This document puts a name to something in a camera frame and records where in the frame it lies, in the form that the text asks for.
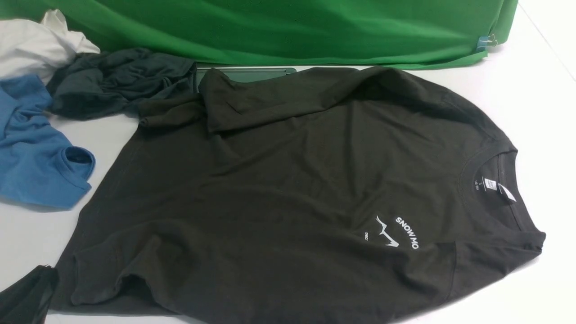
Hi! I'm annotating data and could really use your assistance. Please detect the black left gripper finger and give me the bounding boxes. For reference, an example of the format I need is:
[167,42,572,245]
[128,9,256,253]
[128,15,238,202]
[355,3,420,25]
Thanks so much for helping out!
[0,266,59,324]

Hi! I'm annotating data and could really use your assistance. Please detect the dark gray long-sleeve shirt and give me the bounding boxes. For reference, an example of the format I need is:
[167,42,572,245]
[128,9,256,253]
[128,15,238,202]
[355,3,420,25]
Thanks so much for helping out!
[50,67,546,324]

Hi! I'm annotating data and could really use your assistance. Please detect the blue crumpled shirt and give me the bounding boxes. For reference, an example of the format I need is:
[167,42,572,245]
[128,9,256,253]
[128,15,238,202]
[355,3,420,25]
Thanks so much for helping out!
[0,74,95,209]

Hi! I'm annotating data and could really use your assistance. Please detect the dark teal crumpled shirt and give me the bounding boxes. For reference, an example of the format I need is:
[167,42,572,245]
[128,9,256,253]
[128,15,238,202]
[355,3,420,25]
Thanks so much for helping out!
[47,48,197,121]

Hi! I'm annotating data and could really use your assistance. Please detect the white crumpled shirt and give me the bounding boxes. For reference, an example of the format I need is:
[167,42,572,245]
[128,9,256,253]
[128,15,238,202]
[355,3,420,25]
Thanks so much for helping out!
[0,9,100,85]

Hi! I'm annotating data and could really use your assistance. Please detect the dark green flat tray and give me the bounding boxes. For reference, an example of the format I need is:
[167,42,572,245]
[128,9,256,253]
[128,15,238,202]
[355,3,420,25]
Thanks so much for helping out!
[193,67,297,93]

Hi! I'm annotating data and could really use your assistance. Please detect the green backdrop cloth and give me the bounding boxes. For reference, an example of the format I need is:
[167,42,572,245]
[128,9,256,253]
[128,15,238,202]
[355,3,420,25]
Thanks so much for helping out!
[1,0,518,70]

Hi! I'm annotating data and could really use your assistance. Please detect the blue binder clip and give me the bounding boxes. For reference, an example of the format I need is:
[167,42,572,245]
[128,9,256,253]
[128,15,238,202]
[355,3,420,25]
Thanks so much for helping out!
[476,34,498,53]

